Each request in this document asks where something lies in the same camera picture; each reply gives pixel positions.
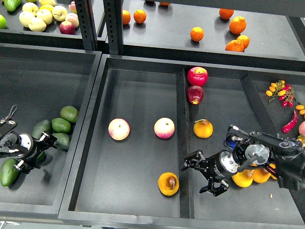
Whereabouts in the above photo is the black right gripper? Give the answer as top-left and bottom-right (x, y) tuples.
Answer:
(181, 150), (238, 197)

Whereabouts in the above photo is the orange lower right front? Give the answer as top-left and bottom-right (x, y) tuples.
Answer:
(225, 40), (244, 52)

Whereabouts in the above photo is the lime green fruit edge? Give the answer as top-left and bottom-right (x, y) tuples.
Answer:
(0, 15), (7, 29)

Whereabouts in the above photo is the black left tray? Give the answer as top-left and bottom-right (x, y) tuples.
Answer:
(0, 43), (102, 221)

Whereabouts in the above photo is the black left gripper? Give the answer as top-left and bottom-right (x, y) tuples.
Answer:
(14, 131), (57, 172)

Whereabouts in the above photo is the pink yellow apple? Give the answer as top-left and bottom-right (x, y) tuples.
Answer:
(108, 118), (130, 141)
(154, 117), (175, 139)

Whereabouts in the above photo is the black shelf post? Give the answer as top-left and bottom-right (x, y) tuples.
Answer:
(74, 0), (98, 51)
(103, 0), (123, 55)

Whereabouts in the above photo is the red chili pepper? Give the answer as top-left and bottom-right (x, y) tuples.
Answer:
(282, 110), (298, 133)

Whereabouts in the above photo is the pink yellow apple left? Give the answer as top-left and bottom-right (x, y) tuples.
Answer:
(108, 118), (130, 141)

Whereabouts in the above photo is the black shelf post left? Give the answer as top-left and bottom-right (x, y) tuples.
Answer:
(74, 0), (98, 51)

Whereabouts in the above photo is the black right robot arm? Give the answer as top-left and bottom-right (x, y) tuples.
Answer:
(183, 125), (305, 196)

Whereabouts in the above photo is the orange tomatoes right edge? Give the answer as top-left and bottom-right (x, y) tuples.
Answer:
(295, 104), (305, 115)

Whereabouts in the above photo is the pale yellow apple left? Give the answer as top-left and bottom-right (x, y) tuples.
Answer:
(19, 11), (35, 28)

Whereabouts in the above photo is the pink yellow apple right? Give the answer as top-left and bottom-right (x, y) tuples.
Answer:
(154, 117), (175, 139)

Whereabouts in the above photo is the pale yellow apple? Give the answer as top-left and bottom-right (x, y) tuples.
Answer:
(36, 9), (53, 25)
(28, 17), (47, 32)
(19, 11), (35, 28)
(52, 5), (68, 22)

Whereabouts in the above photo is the pink peach on shelf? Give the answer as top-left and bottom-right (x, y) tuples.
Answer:
(65, 13), (79, 28)

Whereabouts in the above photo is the yellow pear brown stem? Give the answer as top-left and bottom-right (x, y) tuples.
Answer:
(158, 172), (179, 196)

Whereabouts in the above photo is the red apple on shelf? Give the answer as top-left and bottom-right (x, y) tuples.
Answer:
(59, 21), (75, 35)

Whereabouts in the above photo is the pale yellow apple front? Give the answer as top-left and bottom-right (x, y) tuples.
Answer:
(28, 17), (47, 32)

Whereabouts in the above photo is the orange lower right back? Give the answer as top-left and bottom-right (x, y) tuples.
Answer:
(237, 35), (250, 49)

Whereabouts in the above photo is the cherry tomato bunch upper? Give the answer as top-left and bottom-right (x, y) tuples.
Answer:
(265, 80), (295, 107)

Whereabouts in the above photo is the pale yellow apple right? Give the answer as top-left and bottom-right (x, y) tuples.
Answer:
(52, 5), (68, 22)

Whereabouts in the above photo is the cherry tomato bunch lower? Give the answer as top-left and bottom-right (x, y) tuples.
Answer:
(297, 135), (305, 147)

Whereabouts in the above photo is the green avocado middle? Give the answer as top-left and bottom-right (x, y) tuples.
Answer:
(51, 117), (71, 134)

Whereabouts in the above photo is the lone green avocado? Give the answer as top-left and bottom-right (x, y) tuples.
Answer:
(0, 158), (20, 187)

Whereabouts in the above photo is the black centre divided tray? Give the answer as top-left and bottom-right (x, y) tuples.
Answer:
(59, 55), (305, 229)

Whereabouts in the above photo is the cherry tomato bunch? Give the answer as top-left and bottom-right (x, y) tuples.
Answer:
(297, 135), (305, 147)
(265, 80), (295, 107)

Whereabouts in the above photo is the black shelf post right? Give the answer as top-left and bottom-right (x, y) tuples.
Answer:
(103, 0), (123, 55)

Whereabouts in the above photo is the orange middle shelf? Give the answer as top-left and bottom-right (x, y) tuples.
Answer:
(190, 27), (204, 42)

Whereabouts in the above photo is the peach at right edge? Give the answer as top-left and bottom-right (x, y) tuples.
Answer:
(298, 121), (305, 136)

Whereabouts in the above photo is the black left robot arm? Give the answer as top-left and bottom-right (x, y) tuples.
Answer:
(0, 105), (57, 174)

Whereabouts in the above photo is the pale yellow apple centre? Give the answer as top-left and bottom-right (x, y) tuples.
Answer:
(36, 9), (53, 25)

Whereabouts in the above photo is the dark red apple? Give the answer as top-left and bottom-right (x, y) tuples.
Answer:
(186, 85), (204, 105)

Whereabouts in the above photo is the dark green avocado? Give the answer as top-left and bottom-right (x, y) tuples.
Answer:
(36, 151), (47, 163)

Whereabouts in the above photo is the bright red apple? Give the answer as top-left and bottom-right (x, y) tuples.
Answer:
(187, 67), (208, 87)

